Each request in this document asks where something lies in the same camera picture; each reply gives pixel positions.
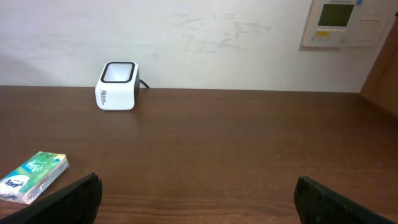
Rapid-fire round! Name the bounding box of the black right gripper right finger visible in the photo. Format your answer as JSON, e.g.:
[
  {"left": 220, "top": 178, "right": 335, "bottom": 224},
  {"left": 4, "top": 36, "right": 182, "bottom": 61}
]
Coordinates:
[{"left": 294, "top": 176, "right": 395, "bottom": 224}]

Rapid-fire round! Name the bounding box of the white wall control panel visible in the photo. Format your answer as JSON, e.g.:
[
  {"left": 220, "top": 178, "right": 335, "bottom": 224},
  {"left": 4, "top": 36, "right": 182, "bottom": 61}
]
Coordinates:
[{"left": 301, "top": 0, "right": 387, "bottom": 49}]

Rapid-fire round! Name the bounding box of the white barcode scanner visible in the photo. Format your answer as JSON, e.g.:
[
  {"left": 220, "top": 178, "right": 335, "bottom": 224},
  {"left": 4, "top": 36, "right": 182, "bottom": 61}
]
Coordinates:
[{"left": 95, "top": 61, "right": 140, "bottom": 111}]

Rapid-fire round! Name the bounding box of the green tissue pack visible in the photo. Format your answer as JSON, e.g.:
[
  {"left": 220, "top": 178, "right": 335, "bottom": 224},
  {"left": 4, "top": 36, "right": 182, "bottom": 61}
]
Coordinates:
[{"left": 1, "top": 151, "right": 70, "bottom": 205}]

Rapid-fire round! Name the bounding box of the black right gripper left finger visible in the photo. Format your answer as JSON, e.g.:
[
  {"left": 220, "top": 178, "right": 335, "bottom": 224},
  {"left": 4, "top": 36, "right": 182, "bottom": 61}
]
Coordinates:
[{"left": 1, "top": 173, "right": 103, "bottom": 224}]

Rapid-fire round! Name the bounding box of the wooden cabinet side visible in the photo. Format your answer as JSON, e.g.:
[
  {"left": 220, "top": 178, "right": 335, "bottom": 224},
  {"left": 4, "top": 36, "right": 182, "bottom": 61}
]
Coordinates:
[{"left": 359, "top": 14, "right": 397, "bottom": 116}]

